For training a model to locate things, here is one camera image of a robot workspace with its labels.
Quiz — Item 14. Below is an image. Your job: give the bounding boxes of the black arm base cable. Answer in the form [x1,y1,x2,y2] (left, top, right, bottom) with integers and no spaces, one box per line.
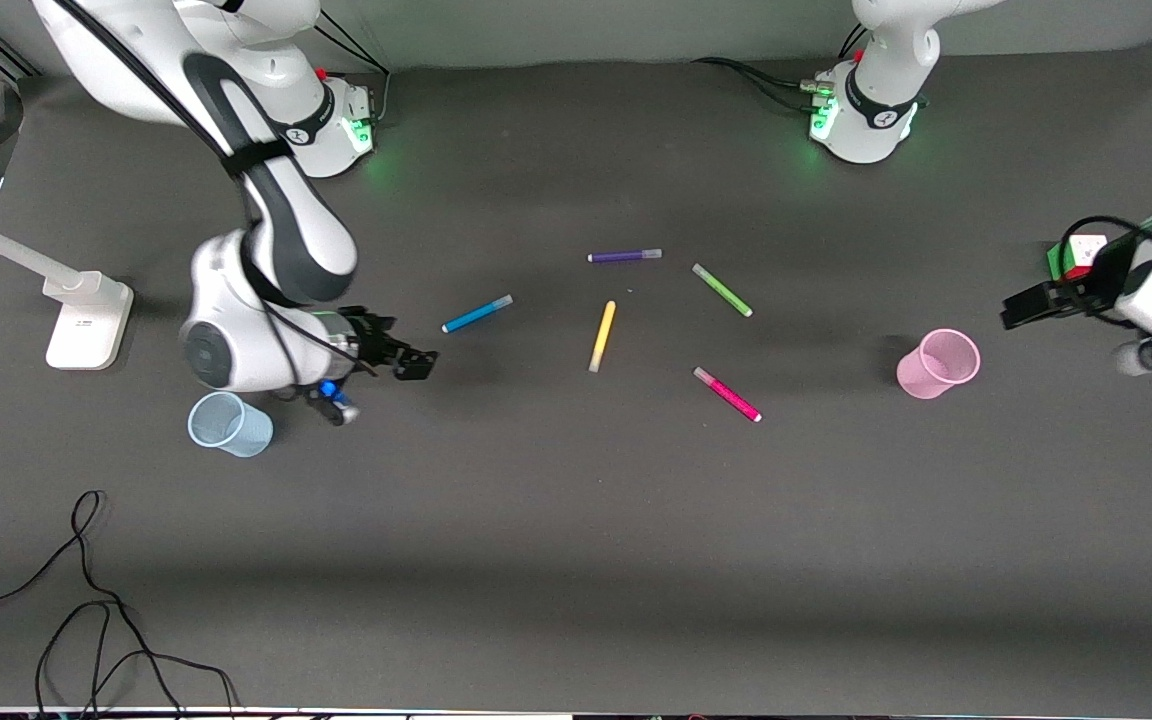
[690,20,873,113]
[314,8,395,127]

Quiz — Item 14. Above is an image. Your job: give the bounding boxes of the pink marker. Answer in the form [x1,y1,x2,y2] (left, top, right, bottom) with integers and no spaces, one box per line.
[692,365,764,424]

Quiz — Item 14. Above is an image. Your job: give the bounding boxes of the yellow marker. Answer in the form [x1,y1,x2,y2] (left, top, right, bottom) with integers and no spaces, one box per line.
[588,299,618,375]

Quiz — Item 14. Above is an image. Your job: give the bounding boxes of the black left arm base cable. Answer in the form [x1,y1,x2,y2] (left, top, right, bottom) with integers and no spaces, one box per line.
[690,20,873,113]

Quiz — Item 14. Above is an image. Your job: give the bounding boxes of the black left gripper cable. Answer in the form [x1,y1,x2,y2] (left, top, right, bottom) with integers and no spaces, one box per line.
[1059,214,1152,293]

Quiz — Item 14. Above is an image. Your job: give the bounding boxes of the black right arm base cable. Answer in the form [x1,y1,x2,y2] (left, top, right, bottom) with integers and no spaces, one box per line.
[314,8,395,127]

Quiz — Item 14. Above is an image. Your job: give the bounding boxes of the green marker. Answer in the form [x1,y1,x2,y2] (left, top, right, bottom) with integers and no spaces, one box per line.
[691,262,755,319]

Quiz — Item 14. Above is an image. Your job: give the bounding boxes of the white stand with base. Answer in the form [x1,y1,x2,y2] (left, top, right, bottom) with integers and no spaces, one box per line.
[0,204,135,372]

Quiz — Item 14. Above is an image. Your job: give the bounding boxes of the multicoloured cube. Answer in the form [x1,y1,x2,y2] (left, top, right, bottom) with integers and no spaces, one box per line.
[1046,233,1109,283]

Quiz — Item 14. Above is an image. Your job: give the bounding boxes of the blue mesh cup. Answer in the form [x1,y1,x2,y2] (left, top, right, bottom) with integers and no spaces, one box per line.
[186,390,275,459]

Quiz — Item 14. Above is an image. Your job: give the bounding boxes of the blue marker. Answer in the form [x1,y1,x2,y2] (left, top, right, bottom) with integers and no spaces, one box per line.
[441,293,515,335]

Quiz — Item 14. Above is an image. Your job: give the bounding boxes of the thin black loose cable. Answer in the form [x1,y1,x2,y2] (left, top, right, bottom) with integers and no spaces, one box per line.
[0,489,239,720]

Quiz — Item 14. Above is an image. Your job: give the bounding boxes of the pink mesh cup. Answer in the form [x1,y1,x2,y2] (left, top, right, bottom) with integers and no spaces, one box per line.
[896,328,982,401]

